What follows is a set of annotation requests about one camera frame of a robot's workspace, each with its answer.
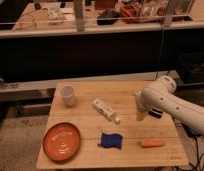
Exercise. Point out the black bag on bench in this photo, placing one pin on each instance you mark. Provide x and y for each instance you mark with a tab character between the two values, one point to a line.
108	17

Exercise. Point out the white bottle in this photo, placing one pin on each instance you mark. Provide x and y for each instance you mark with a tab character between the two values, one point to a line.
105	110

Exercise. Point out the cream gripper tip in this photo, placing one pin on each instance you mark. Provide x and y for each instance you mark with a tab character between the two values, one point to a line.
140	116

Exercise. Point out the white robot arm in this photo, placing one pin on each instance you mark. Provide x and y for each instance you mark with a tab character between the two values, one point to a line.
160	94

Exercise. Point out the wooden background workbench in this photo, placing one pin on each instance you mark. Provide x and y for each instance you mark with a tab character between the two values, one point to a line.
37	18

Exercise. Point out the white plastic cup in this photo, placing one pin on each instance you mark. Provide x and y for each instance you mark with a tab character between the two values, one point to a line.
68	95

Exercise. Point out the blue cloth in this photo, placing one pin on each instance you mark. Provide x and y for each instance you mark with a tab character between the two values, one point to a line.
111	140

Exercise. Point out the orange plate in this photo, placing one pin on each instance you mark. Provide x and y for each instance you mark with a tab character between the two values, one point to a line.
62	141

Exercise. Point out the orange carrot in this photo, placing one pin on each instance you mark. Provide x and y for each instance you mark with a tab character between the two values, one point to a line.
151	143

